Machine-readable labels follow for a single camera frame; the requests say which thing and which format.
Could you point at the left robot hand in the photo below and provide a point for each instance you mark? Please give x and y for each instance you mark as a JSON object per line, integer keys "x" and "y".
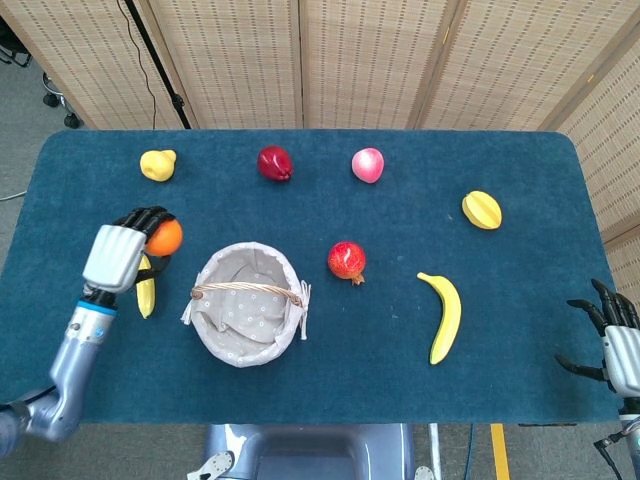
{"x": 120, "y": 250}

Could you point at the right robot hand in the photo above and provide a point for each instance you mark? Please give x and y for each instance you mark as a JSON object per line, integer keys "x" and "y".
{"x": 612, "y": 345}

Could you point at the orange fruit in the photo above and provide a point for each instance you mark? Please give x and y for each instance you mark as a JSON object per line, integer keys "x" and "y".
{"x": 166, "y": 240}

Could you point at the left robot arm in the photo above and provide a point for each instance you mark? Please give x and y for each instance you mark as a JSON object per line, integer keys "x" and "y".
{"x": 65, "y": 370}

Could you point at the robot base body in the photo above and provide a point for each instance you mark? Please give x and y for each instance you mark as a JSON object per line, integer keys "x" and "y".
{"x": 310, "y": 450}

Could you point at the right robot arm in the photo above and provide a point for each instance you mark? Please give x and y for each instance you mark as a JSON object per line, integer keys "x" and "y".
{"x": 627, "y": 440}

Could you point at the yellow pear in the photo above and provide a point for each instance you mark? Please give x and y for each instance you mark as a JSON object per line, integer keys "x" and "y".
{"x": 158, "y": 165}

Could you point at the yellow banana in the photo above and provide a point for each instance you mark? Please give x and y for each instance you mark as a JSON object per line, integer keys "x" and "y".
{"x": 447, "y": 315}
{"x": 146, "y": 297}

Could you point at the office chair wheeled base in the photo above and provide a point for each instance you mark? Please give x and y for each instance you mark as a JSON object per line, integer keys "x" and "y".
{"x": 60, "y": 102}

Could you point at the dark red apple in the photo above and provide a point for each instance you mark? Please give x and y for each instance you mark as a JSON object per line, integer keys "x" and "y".
{"x": 275, "y": 163}

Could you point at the yellow starfruit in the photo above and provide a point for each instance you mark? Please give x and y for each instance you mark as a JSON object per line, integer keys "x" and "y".
{"x": 482, "y": 210}

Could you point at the black tripod stand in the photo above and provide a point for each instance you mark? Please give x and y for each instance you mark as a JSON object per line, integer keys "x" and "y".
{"x": 160, "y": 65}

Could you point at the red pomegranate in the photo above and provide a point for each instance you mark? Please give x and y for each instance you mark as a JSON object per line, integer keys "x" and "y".
{"x": 346, "y": 260}

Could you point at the blue table mat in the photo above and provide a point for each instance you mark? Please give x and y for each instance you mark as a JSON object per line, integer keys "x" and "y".
{"x": 320, "y": 390}

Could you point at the pink peach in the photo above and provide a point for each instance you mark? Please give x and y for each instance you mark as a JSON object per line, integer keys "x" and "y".
{"x": 368, "y": 165}

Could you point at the bamboo folding screen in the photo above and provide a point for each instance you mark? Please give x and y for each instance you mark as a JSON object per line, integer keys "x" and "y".
{"x": 350, "y": 60}

